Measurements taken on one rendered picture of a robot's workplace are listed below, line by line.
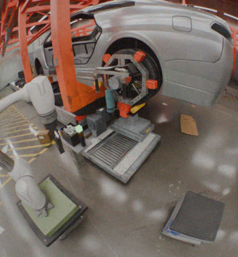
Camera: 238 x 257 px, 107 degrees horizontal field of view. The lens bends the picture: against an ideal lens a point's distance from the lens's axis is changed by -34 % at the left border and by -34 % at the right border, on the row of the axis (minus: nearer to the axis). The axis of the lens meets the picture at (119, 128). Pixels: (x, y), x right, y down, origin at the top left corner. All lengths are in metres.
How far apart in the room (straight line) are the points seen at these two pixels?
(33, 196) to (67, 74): 1.16
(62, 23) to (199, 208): 1.98
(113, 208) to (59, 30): 1.79
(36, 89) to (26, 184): 0.54
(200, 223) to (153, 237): 0.44
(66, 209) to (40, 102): 0.71
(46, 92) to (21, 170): 0.59
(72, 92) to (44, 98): 0.96
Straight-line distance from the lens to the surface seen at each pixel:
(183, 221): 0.97
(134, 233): 1.23
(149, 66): 1.29
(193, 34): 1.18
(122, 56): 1.34
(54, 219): 0.98
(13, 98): 0.71
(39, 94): 0.55
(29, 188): 0.84
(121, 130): 1.75
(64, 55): 1.42
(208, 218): 1.06
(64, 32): 1.45
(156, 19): 1.28
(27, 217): 1.21
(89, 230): 1.27
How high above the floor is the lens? 1.22
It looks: 37 degrees down
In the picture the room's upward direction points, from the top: 3 degrees counter-clockwise
